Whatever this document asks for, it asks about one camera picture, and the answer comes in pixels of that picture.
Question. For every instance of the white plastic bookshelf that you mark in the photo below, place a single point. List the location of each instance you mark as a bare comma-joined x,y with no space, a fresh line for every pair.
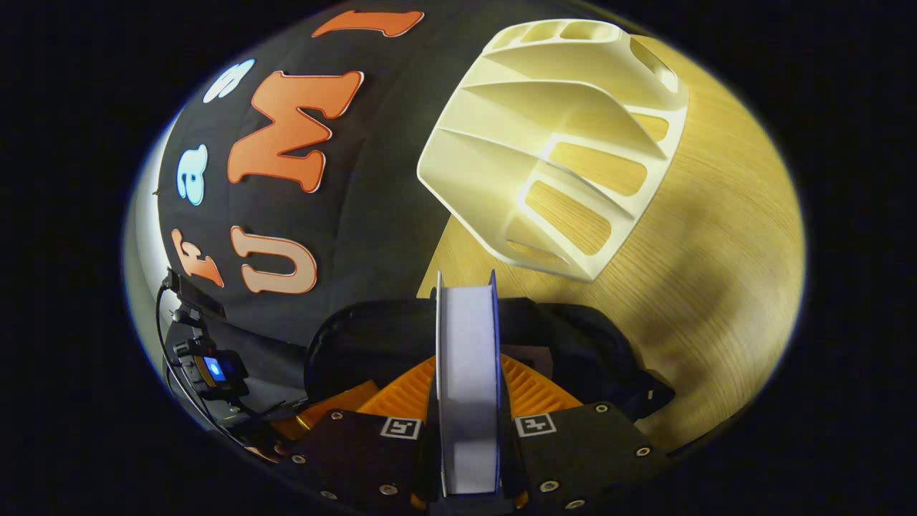
501,100

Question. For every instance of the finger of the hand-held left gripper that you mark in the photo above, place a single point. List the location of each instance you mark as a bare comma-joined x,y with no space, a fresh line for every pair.
337,401

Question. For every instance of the black schoolbag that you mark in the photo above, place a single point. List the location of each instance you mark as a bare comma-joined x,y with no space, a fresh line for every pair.
372,337

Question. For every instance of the blue book with city photo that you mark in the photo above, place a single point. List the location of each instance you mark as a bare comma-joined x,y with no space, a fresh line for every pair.
469,373

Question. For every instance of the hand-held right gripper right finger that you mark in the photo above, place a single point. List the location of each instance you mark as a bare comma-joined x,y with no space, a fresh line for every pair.
580,451

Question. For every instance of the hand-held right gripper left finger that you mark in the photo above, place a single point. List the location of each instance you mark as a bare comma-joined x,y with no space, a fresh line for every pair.
358,459

